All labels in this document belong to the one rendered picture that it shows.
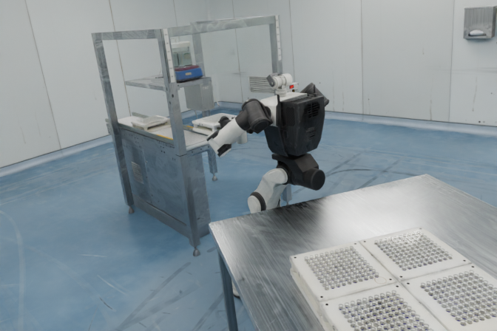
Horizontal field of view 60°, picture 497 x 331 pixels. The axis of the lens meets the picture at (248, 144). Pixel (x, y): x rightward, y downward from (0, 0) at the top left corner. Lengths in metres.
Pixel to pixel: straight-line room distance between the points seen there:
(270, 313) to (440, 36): 4.91
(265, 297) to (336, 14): 5.38
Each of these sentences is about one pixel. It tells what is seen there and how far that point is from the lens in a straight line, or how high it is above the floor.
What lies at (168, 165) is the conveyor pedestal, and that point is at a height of 0.60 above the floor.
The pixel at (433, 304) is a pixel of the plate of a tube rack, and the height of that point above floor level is 0.92.
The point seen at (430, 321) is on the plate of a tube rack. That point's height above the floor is 0.92.
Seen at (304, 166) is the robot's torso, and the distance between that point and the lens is 2.29.
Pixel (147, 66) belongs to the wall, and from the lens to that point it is 7.17.
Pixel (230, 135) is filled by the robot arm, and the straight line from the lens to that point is 2.19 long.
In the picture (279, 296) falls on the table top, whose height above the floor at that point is 0.85.
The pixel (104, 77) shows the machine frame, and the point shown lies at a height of 1.27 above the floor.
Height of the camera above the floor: 1.70
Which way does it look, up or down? 17 degrees down
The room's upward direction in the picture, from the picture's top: 6 degrees counter-clockwise
